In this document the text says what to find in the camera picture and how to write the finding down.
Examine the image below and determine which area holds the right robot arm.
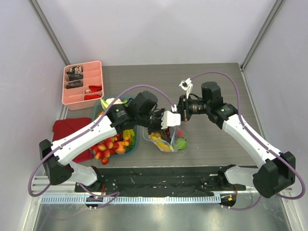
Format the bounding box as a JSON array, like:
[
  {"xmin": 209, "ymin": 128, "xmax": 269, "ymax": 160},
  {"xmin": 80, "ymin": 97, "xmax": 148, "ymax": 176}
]
[{"xmin": 177, "ymin": 79, "xmax": 295, "ymax": 198}]

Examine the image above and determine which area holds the white cable duct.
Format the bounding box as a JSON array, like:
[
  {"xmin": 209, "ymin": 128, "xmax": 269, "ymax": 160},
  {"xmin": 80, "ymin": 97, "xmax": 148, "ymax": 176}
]
[{"xmin": 41, "ymin": 194, "xmax": 221, "ymax": 205}]

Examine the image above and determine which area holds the teal food tray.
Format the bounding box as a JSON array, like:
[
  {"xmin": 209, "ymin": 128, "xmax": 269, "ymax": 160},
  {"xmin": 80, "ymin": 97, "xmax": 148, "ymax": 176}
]
[{"xmin": 92, "ymin": 97, "xmax": 139, "ymax": 156}]

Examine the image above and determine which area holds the orange peach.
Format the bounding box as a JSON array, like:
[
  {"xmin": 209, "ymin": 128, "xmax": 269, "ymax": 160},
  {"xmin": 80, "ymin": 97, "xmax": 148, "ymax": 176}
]
[{"xmin": 115, "ymin": 141, "xmax": 129, "ymax": 154}]

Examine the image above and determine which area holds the red chili pepper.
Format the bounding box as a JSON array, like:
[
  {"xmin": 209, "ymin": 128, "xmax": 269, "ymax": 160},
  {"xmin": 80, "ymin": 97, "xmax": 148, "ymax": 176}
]
[{"xmin": 176, "ymin": 129, "xmax": 187, "ymax": 139}]

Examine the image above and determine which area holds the purple grape bunch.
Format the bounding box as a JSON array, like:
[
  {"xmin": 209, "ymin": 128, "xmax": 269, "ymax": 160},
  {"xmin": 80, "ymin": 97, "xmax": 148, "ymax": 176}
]
[{"xmin": 162, "ymin": 127, "xmax": 177, "ymax": 144}]

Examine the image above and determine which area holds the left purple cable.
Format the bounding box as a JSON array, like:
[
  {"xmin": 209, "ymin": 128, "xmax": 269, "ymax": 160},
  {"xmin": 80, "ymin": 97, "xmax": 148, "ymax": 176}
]
[{"xmin": 27, "ymin": 84, "xmax": 176, "ymax": 208}]

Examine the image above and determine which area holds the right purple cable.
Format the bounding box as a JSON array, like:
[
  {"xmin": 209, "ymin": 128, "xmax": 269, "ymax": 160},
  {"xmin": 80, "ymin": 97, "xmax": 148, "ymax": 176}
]
[{"xmin": 190, "ymin": 71, "xmax": 304, "ymax": 210}]

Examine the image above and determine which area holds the pink compartment organizer box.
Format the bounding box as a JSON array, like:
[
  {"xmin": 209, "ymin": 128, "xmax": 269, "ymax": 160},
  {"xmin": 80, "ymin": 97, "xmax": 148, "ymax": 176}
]
[{"xmin": 62, "ymin": 61, "xmax": 104, "ymax": 111}]

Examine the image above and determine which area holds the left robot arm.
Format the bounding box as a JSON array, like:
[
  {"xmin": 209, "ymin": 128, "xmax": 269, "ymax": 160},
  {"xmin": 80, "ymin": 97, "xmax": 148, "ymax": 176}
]
[{"xmin": 39, "ymin": 91, "xmax": 164, "ymax": 192}]

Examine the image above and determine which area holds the purple cable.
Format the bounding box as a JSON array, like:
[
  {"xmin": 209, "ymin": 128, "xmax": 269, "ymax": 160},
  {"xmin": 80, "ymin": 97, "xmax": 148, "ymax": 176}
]
[
  {"xmin": 27, "ymin": 84, "xmax": 176, "ymax": 208},
  {"xmin": 190, "ymin": 71, "xmax": 304, "ymax": 210}
]

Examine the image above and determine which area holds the yellow pear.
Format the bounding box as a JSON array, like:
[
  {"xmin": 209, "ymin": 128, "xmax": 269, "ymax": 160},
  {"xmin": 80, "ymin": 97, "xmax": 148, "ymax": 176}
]
[{"xmin": 151, "ymin": 138, "xmax": 174, "ymax": 152}]

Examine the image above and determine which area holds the orange pineapple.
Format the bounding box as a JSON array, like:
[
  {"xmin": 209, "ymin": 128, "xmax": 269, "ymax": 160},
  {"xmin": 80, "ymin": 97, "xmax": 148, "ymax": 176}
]
[{"xmin": 97, "ymin": 110, "xmax": 104, "ymax": 118}]

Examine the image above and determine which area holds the white cauliflower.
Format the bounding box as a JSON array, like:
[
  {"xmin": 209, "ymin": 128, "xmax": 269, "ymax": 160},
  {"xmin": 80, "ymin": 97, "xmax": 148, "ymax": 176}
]
[{"xmin": 101, "ymin": 98, "xmax": 114, "ymax": 110}]

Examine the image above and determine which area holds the clear zip top bag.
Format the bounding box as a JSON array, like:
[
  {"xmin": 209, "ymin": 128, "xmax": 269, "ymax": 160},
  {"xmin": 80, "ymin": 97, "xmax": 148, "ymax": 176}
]
[{"xmin": 142, "ymin": 127, "xmax": 188, "ymax": 153}]

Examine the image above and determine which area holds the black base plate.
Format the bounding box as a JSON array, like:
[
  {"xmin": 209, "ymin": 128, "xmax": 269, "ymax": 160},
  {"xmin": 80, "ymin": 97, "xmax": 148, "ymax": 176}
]
[{"xmin": 72, "ymin": 165, "xmax": 256, "ymax": 196}]

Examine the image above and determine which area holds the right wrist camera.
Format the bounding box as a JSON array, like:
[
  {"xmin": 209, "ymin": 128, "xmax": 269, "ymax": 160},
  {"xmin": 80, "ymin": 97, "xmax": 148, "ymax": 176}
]
[{"xmin": 179, "ymin": 78, "xmax": 193, "ymax": 98}]

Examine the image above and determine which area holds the red cloth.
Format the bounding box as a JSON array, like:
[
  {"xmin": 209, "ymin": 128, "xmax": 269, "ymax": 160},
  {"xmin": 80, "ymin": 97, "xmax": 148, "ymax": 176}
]
[{"xmin": 52, "ymin": 117, "xmax": 93, "ymax": 163}]

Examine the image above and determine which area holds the brown longan bunch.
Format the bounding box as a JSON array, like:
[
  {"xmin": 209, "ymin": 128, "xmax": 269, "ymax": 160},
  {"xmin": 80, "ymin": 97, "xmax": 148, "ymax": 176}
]
[{"xmin": 151, "ymin": 132, "xmax": 162, "ymax": 139}]

